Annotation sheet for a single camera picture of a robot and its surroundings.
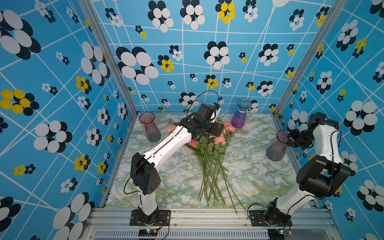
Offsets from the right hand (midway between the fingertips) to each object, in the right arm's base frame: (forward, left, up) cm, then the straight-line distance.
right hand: (289, 141), depth 82 cm
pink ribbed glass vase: (-1, +5, -9) cm, 10 cm away
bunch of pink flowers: (-16, +41, -17) cm, 47 cm away
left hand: (+6, +40, +10) cm, 42 cm away
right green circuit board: (-41, +14, -17) cm, 46 cm away
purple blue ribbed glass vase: (+24, +23, -8) cm, 34 cm away
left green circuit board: (-41, +76, -19) cm, 88 cm away
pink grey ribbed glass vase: (+11, +81, -6) cm, 82 cm away
